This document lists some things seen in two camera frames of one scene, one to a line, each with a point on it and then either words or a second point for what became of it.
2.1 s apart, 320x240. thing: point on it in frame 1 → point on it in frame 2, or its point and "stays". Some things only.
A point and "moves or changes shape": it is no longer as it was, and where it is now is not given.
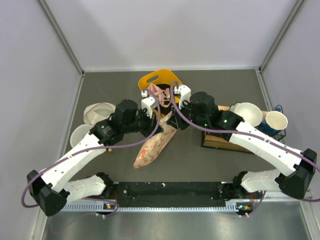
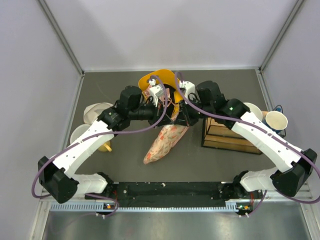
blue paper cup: [273, 123] stays
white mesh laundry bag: [96, 112] stays
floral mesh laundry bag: [157, 145] moves or changes shape
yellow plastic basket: [161, 76] stays
